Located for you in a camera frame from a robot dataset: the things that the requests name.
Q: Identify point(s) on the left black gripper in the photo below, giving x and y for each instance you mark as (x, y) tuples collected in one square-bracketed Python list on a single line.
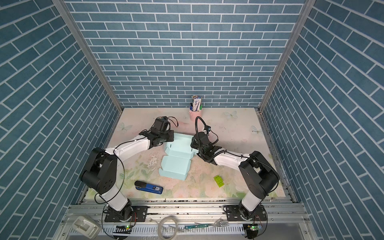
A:
[(171, 136)]

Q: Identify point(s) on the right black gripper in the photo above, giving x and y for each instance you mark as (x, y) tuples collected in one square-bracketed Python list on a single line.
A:
[(194, 142)]

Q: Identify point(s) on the light blue paper box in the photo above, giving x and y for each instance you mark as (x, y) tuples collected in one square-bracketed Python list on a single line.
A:
[(177, 161)]

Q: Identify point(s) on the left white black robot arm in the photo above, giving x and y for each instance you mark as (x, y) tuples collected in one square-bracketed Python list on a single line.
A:
[(100, 170)]

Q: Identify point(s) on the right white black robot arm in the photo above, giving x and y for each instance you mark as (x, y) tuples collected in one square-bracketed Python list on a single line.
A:
[(260, 177)]

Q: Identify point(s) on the green plastic block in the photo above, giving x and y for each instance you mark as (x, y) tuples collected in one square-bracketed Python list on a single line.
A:
[(219, 181)]

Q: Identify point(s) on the pink pen holder cup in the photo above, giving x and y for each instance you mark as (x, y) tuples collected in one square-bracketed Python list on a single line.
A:
[(194, 115)]

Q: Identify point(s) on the blue black stapler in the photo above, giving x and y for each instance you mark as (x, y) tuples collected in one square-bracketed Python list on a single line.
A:
[(149, 188)]

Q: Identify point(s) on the metal fork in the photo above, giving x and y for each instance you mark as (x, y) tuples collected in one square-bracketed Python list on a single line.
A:
[(217, 224)]

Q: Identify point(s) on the white plastic holder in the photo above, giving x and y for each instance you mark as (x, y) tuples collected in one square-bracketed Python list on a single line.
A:
[(87, 227)]

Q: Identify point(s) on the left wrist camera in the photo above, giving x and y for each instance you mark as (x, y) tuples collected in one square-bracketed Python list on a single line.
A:
[(161, 124)]

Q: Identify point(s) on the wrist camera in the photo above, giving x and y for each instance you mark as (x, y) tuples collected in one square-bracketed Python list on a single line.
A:
[(207, 129), (161, 124)]

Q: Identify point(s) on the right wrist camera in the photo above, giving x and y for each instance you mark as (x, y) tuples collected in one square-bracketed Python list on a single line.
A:
[(207, 129)]

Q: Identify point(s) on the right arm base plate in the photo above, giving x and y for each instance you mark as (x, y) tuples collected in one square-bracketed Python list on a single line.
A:
[(235, 213)]

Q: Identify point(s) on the green handled tool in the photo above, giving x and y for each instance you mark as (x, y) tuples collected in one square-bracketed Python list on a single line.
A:
[(196, 226)]

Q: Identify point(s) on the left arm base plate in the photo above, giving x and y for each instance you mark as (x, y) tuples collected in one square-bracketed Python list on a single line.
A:
[(127, 214)]

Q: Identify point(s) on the aluminium frame rail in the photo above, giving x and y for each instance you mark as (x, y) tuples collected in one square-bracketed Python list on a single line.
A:
[(148, 214)]

